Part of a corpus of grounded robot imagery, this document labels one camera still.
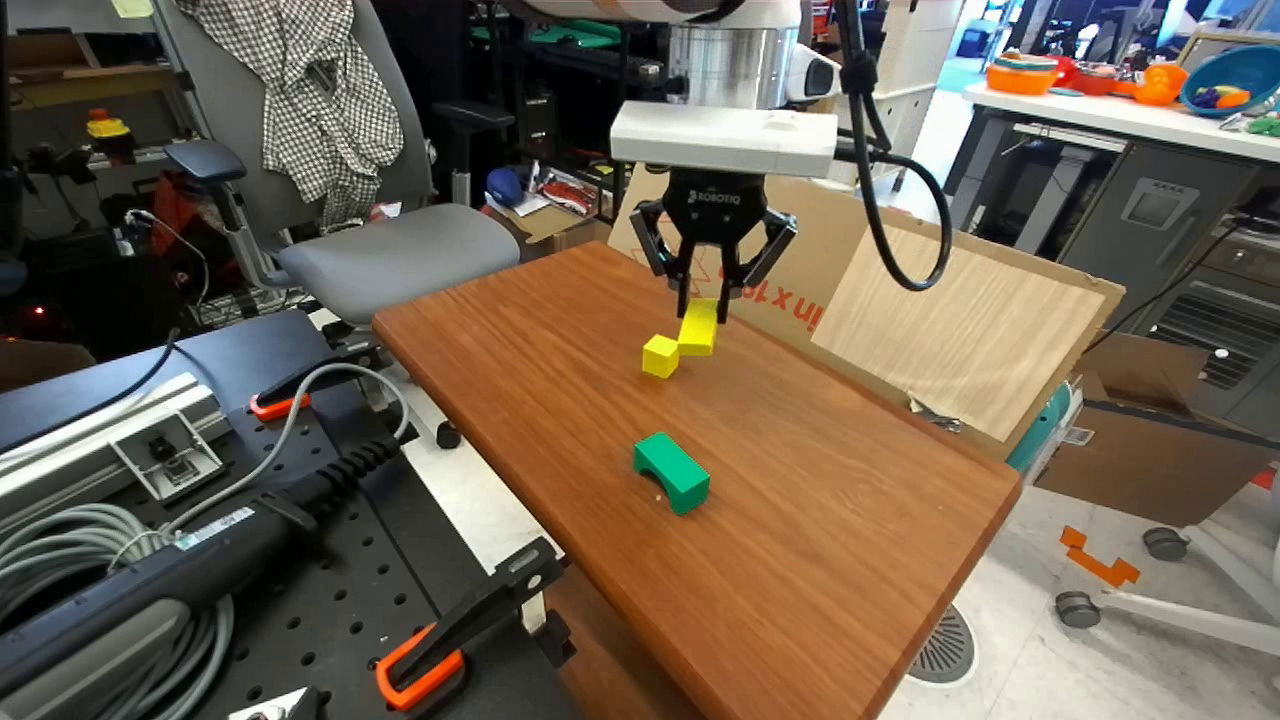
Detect teal box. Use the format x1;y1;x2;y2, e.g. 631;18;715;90
1004;379;1081;481

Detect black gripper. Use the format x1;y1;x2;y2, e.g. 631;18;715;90
629;166;805;331

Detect long yellow block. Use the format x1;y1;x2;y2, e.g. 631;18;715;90
675;297;726;358

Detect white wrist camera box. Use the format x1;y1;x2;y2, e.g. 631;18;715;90
608;98;846;185

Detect small yellow cube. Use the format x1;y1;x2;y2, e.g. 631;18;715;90
642;331;685;382

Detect black corrugated cable conduit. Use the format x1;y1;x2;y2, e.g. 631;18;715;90
0;436;410;698

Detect grey desk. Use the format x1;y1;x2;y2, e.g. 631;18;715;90
947;74;1280;449

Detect grey office chair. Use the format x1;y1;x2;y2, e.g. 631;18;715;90
157;0;529;329

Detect grey cable bundle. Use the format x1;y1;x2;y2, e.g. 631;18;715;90
0;496;242;720

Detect light plywood board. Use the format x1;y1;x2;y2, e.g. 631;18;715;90
810;215;1112;443

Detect round floor drain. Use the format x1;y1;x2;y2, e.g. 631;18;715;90
909;605;982;688

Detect grey table leg frame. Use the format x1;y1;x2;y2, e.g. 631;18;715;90
1054;525;1280;661

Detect aluminium extrusion rail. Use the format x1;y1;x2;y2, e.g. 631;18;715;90
0;371;231;507

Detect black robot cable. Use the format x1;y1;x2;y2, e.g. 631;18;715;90
829;0;959;297

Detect plain brown cardboard box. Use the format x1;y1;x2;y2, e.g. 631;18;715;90
1037;329;1280;532

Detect blue bowl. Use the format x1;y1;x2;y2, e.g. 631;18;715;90
1179;42;1280;125

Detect green arch block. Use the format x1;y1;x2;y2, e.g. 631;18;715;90
629;428;715;520

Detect orange bowl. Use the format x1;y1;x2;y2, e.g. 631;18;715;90
984;54;1063;98

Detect patterned cloth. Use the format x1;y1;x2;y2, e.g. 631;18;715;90
175;0;410;208

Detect orange black bar clamp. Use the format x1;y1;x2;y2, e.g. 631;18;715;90
369;536;579;714
243;358;405;428

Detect small open cardboard box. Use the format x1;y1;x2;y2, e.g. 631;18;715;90
482;197;614;262

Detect large cardboard box red print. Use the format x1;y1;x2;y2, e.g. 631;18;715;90
605;162;1134;449

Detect black perforated bench plate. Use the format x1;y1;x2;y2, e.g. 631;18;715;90
0;307;579;720

